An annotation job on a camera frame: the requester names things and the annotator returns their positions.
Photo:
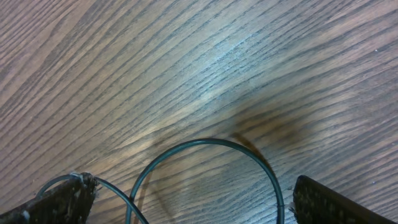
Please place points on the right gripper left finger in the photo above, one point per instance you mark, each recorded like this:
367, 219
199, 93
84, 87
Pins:
67, 199

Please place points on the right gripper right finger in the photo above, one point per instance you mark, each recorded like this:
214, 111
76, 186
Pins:
317, 204

